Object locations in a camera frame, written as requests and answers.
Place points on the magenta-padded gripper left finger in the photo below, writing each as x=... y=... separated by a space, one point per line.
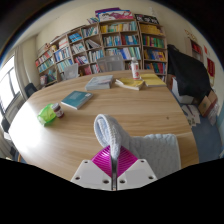
x=90 y=175

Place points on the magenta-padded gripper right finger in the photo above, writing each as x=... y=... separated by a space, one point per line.
x=138 y=175

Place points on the white waffle towel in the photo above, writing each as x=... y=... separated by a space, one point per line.
x=156 y=150

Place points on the green plastic bag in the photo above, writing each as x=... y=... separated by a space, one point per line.
x=46 y=116

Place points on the teal book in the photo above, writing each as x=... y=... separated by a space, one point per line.
x=77 y=99

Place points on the papers on floor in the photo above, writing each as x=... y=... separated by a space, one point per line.
x=191 y=115

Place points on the white box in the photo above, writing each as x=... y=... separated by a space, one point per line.
x=181 y=97

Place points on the yellow book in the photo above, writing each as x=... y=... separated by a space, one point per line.
x=129 y=84

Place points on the grey book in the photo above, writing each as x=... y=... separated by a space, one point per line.
x=99 y=82

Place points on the yellow folder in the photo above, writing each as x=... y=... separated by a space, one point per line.
x=153 y=80

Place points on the cardboard box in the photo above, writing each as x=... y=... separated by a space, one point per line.
x=207 y=104

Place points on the dark office chair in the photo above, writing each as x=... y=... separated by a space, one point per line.
x=30 y=89

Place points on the grey mesh chair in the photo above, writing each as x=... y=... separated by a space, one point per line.
x=71 y=71
x=110 y=63

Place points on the white plastic bottle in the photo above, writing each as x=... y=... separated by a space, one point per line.
x=135 y=69

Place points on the black cloth cover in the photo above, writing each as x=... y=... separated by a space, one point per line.
x=188 y=71

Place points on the window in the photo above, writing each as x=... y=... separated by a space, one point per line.
x=8 y=85

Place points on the wooden bookshelf unit with books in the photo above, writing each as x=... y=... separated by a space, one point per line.
x=116 y=40

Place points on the red wall hanging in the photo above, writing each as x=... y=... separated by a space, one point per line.
x=211 y=67

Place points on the small wooden wall shelf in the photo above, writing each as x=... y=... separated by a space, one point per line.
x=196 y=48

